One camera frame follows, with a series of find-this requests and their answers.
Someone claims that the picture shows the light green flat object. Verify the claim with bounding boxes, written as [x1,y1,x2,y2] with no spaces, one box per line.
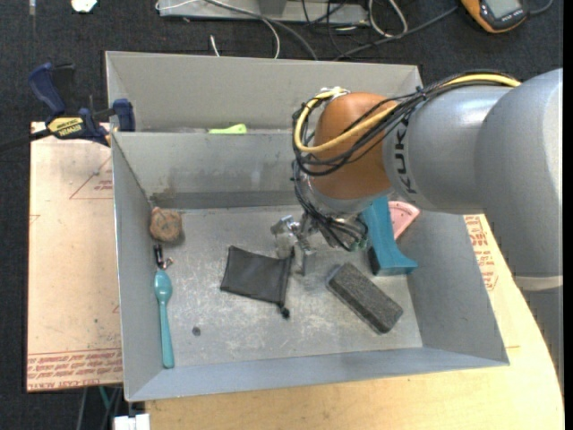
[207,123,249,135]

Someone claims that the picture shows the dark green flat block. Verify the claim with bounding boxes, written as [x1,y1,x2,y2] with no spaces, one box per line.
[325,262,405,335]

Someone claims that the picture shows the small black clip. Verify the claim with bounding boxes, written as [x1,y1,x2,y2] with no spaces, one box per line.
[152,243,175,271]

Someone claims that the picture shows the teal plastic handled tool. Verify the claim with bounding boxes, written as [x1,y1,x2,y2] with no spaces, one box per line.
[359,196,420,278]

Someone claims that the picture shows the teal plastic spoon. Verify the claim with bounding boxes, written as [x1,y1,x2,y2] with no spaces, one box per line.
[153,270,176,370]

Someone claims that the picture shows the black cloth drawstring pouch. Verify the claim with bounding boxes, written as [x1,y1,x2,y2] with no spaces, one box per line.
[219,245,296,320]

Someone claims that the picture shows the pink flat triangular piece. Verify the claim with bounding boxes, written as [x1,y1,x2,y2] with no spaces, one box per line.
[387,201,423,242]

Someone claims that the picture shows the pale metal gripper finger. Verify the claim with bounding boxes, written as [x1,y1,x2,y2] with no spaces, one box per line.
[295,233,318,278]
[269,215,297,260]

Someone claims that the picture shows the grey metal bin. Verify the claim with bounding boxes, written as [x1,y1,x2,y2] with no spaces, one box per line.
[105,50,510,403]

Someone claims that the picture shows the brown cardboard board, red print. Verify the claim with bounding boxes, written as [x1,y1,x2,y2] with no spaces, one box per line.
[26,121,521,393]

